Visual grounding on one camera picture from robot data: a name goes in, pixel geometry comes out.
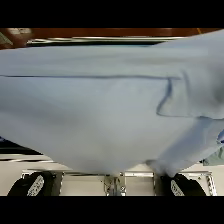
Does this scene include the pale green garment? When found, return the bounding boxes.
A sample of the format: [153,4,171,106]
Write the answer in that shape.
[202,146,224,167]

